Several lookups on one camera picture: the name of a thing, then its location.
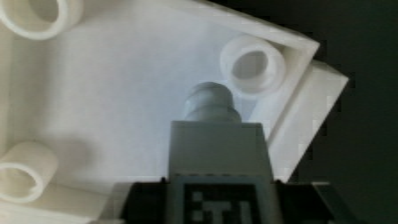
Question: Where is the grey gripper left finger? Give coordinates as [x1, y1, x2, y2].
[120, 178, 168, 224]

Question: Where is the white leg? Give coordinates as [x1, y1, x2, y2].
[166, 82, 282, 224]

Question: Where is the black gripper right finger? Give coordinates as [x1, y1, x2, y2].
[275, 181, 333, 224]

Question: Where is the white square tabletop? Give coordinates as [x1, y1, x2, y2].
[0, 0, 355, 224]

